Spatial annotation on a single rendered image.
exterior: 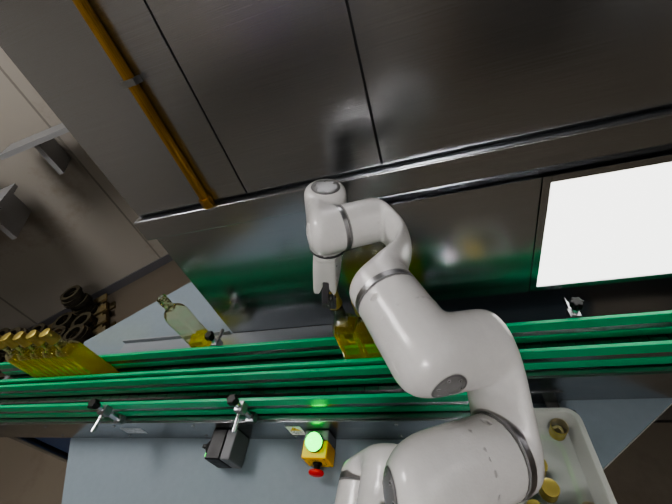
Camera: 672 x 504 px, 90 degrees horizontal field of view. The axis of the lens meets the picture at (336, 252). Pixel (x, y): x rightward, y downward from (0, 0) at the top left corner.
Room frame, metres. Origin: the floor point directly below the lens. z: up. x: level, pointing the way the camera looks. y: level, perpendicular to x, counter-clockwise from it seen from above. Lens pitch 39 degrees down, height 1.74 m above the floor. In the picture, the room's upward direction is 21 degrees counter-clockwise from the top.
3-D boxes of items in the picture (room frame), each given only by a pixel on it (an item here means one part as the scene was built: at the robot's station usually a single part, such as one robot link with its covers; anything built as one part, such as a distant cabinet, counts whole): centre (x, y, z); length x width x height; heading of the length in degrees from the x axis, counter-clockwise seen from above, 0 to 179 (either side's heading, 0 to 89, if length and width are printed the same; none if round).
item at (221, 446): (0.50, 0.50, 0.79); 0.08 x 0.08 x 0.08; 70
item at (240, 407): (0.48, 0.39, 0.94); 0.07 x 0.04 x 0.13; 160
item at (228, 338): (0.81, 0.47, 0.84); 0.95 x 0.09 x 0.11; 70
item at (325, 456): (0.41, 0.23, 0.79); 0.07 x 0.07 x 0.07; 70
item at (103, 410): (0.64, 0.82, 0.94); 0.07 x 0.04 x 0.13; 160
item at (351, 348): (0.55, 0.05, 0.99); 0.06 x 0.06 x 0.21; 70
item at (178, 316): (0.84, 0.55, 1.01); 0.06 x 0.06 x 0.26; 80
